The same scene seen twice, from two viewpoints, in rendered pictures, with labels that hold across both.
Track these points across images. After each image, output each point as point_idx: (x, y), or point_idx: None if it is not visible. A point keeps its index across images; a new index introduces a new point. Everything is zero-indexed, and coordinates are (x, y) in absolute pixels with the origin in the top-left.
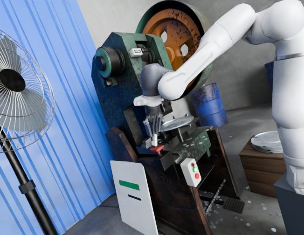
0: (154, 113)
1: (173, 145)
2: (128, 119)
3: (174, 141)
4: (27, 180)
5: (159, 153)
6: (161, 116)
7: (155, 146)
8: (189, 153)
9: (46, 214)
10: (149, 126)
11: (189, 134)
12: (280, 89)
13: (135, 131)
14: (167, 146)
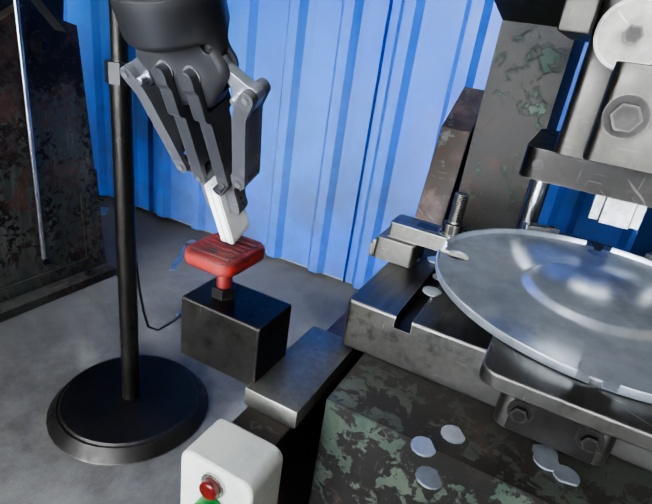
0: (121, 33)
1: (431, 365)
2: (500, 81)
3: (459, 363)
4: (118, 57)
5: (217, 279)
6: (238, 103)
7: (221, 238)
8: (408, 485)
9: (123, 159)
10: (150, 105)
11: (650, 467)
12: None
13: (492, 165)
14: (384, 328)
